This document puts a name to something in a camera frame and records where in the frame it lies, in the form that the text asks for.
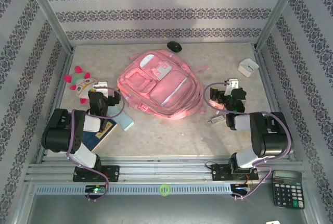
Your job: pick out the small white card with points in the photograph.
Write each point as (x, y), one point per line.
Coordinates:
(273, 222)

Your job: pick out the black desk calculator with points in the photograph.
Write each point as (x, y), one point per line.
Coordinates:
(288, 190)

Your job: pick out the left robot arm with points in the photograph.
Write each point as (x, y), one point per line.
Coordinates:
(59, 135)

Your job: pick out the aluminium mounting rail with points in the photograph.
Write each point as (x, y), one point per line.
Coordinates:
(166, 172)

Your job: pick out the aluminium frame post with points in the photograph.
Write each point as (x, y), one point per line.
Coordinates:
(278, 7)
(44, 7)

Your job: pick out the small controller circuit board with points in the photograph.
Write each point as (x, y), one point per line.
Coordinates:
(240, 188)
(96, 189)

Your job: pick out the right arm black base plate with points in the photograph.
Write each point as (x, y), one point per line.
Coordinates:
(218, 173)

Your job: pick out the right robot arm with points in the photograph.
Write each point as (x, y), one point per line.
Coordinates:
(273, 138)

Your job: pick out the small silver metal clip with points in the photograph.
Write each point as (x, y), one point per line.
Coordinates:
(216, 119)

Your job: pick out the aluminium side rail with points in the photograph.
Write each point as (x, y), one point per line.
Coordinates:
(270, 91)
(60, 83)

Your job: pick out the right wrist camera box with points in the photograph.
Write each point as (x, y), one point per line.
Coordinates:
(232, 83)

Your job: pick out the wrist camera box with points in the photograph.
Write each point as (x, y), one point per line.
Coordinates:
(232, 83)
(102, 87)

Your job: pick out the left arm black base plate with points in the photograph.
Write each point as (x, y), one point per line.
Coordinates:
(112, 173)

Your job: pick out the white square alarm clock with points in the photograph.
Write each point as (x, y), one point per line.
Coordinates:
(248, 67)

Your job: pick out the black computer mouse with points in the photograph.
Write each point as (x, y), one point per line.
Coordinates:
(173, 46)

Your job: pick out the dark blue book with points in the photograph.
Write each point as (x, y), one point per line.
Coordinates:
(93, 140)

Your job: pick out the pink school backpack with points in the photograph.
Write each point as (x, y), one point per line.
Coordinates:
(166, 88)

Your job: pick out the round plush toy pink spikes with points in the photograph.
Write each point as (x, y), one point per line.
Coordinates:
(83, 87)

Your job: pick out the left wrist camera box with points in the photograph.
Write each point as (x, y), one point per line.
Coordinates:
(102, 87)

